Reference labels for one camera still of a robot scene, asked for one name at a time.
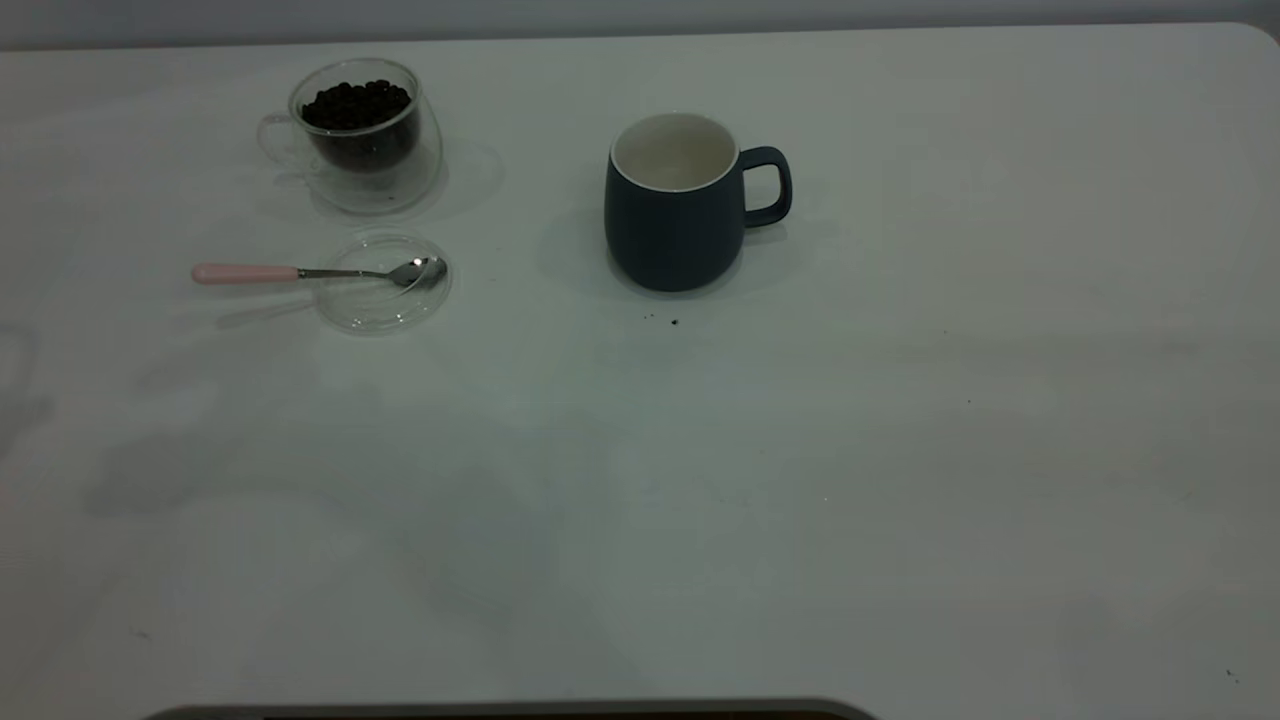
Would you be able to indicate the dark grey-blue ceramic mug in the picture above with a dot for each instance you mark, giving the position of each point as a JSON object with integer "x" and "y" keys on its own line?
{"x": 670, "y": 240}

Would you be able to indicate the clear double-wall glass cup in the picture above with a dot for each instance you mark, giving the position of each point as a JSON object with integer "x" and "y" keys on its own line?
{"x": 410, "y": 190}

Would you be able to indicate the dark roasted coffee beans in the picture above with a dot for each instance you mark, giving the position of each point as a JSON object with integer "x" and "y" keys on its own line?
{"x": 355, "y": 110}

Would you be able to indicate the clear round glass lid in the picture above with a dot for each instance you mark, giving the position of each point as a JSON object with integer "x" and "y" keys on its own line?
{"x": 380, "y": 310}

